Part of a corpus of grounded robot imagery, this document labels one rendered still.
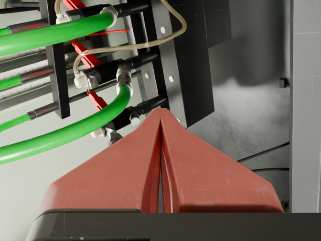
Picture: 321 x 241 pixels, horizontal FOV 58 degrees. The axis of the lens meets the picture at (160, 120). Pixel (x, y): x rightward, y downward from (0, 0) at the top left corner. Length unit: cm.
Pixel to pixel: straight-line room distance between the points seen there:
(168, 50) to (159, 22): 5
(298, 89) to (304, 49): 5
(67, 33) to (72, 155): 55
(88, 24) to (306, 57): 25
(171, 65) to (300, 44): 20
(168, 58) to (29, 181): 45
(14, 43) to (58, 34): 3
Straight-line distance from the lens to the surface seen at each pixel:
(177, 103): 50
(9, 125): 61
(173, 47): 47
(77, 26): 25
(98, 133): 45
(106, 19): 28
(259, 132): 62
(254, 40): 56
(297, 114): 42
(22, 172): 74
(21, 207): 77
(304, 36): 38
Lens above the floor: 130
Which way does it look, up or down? 34 degrees down
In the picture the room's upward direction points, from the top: 119 degrees counter-clockwise
